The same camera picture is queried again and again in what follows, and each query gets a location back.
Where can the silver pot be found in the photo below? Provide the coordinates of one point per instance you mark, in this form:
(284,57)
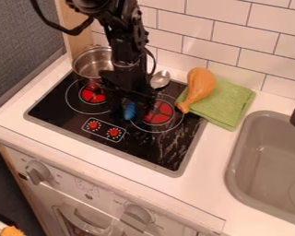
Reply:
(90,63)

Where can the toy sink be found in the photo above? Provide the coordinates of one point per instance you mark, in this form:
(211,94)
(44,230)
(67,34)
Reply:
(269,172)

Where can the green cloth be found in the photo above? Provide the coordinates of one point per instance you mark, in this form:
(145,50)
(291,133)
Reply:
(226,104)

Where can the orange toy chicken drumstick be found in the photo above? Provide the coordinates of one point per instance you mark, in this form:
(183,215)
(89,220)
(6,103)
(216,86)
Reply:
(199,84)

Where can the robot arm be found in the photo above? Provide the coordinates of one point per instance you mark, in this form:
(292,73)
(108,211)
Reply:
(123,33)

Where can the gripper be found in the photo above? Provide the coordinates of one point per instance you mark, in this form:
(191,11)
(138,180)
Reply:
(129,81)

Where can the blue spoon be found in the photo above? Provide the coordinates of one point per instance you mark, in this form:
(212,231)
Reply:
(130,111)

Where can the yellow toy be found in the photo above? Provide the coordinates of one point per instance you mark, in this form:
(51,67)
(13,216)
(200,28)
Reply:
(11,231)

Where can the toy stove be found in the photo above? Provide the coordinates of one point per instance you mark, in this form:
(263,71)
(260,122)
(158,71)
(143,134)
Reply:
(154,144)

